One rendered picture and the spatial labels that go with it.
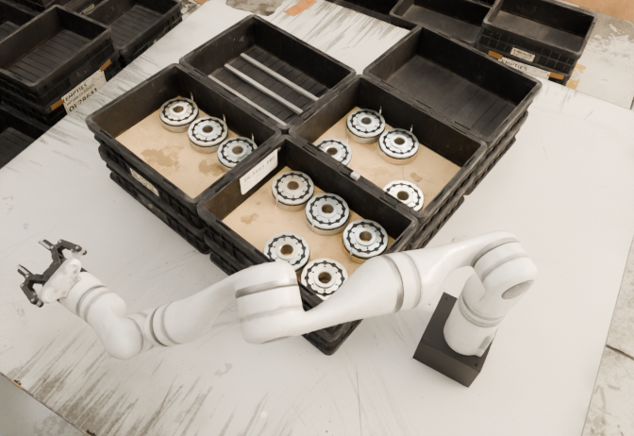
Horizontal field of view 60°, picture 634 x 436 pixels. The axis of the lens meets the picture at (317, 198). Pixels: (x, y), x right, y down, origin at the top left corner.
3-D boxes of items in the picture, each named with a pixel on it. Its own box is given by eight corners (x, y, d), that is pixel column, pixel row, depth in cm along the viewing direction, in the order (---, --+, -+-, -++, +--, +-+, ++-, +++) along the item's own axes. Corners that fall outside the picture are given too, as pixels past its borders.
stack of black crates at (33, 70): (89, 89, 255) (55, 3, 219) (140, 112, 246) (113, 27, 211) (22, 142, 234) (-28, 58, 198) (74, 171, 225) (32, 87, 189)
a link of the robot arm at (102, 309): (65, 327, 98) (107, 312, 106) (119, 372, 91) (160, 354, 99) (70, 293, 96) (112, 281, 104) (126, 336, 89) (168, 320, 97)
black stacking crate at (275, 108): (355, 104, 158) (358, 73, 149) (285, 162, 144) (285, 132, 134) (255, 45, 172) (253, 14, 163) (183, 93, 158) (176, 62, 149)
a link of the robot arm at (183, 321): (142, 297, 89) (150, 350, 87) (264, 258, 74) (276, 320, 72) (186, 293, 96) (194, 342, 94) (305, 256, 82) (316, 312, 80)
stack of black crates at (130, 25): (147, 42, 276) (130, -19, 249) (194, 63, 268) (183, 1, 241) (90, 89, 255) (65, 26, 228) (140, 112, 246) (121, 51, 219)
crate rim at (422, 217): (487, 151, 135) (490, 144, 133) (420, 226, 121) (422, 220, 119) (358, 78, 150) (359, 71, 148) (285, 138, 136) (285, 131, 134)
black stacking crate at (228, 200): (201, 236, 129) (193, 208, 120) (286, 164, 143) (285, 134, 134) (331, 341, 114) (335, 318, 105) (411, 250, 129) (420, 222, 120)
